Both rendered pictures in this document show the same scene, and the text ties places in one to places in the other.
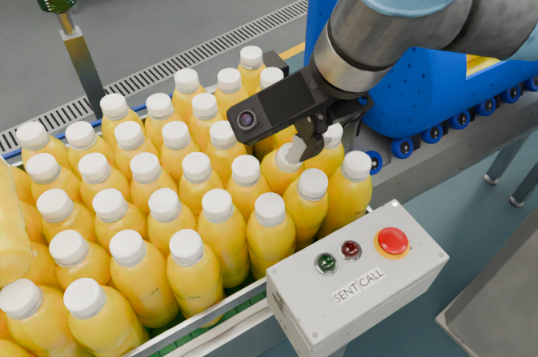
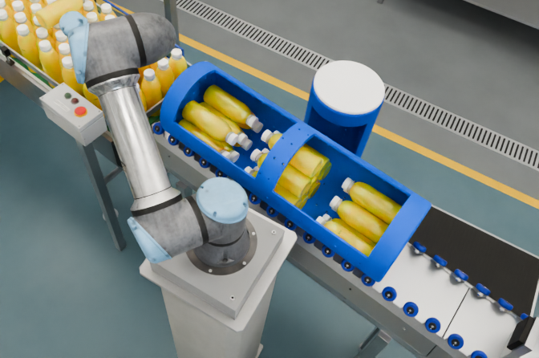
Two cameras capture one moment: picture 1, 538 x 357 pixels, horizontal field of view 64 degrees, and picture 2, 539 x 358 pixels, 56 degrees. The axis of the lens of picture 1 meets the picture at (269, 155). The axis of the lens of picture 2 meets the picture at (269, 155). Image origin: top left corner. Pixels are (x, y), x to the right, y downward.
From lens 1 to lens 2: 163 cm
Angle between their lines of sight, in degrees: 37
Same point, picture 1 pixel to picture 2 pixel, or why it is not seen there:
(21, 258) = (45, 23)
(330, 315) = (49, 100)
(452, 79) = (167, 115)
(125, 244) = (63, 46)
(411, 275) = (68, 119)
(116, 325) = (44, 60)
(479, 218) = (316, 341)
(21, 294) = (41, 31)
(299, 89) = not seen: hidden behind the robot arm
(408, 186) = (173, 164)
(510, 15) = not seen: hidden behind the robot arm
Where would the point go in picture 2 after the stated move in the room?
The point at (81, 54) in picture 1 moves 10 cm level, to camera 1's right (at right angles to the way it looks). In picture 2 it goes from (167, 4) to (173, 19)
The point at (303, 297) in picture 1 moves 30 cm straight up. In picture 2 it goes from (54, 93) to (27, 22)
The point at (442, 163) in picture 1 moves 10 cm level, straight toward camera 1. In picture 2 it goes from (192, 175) to (166, 169)
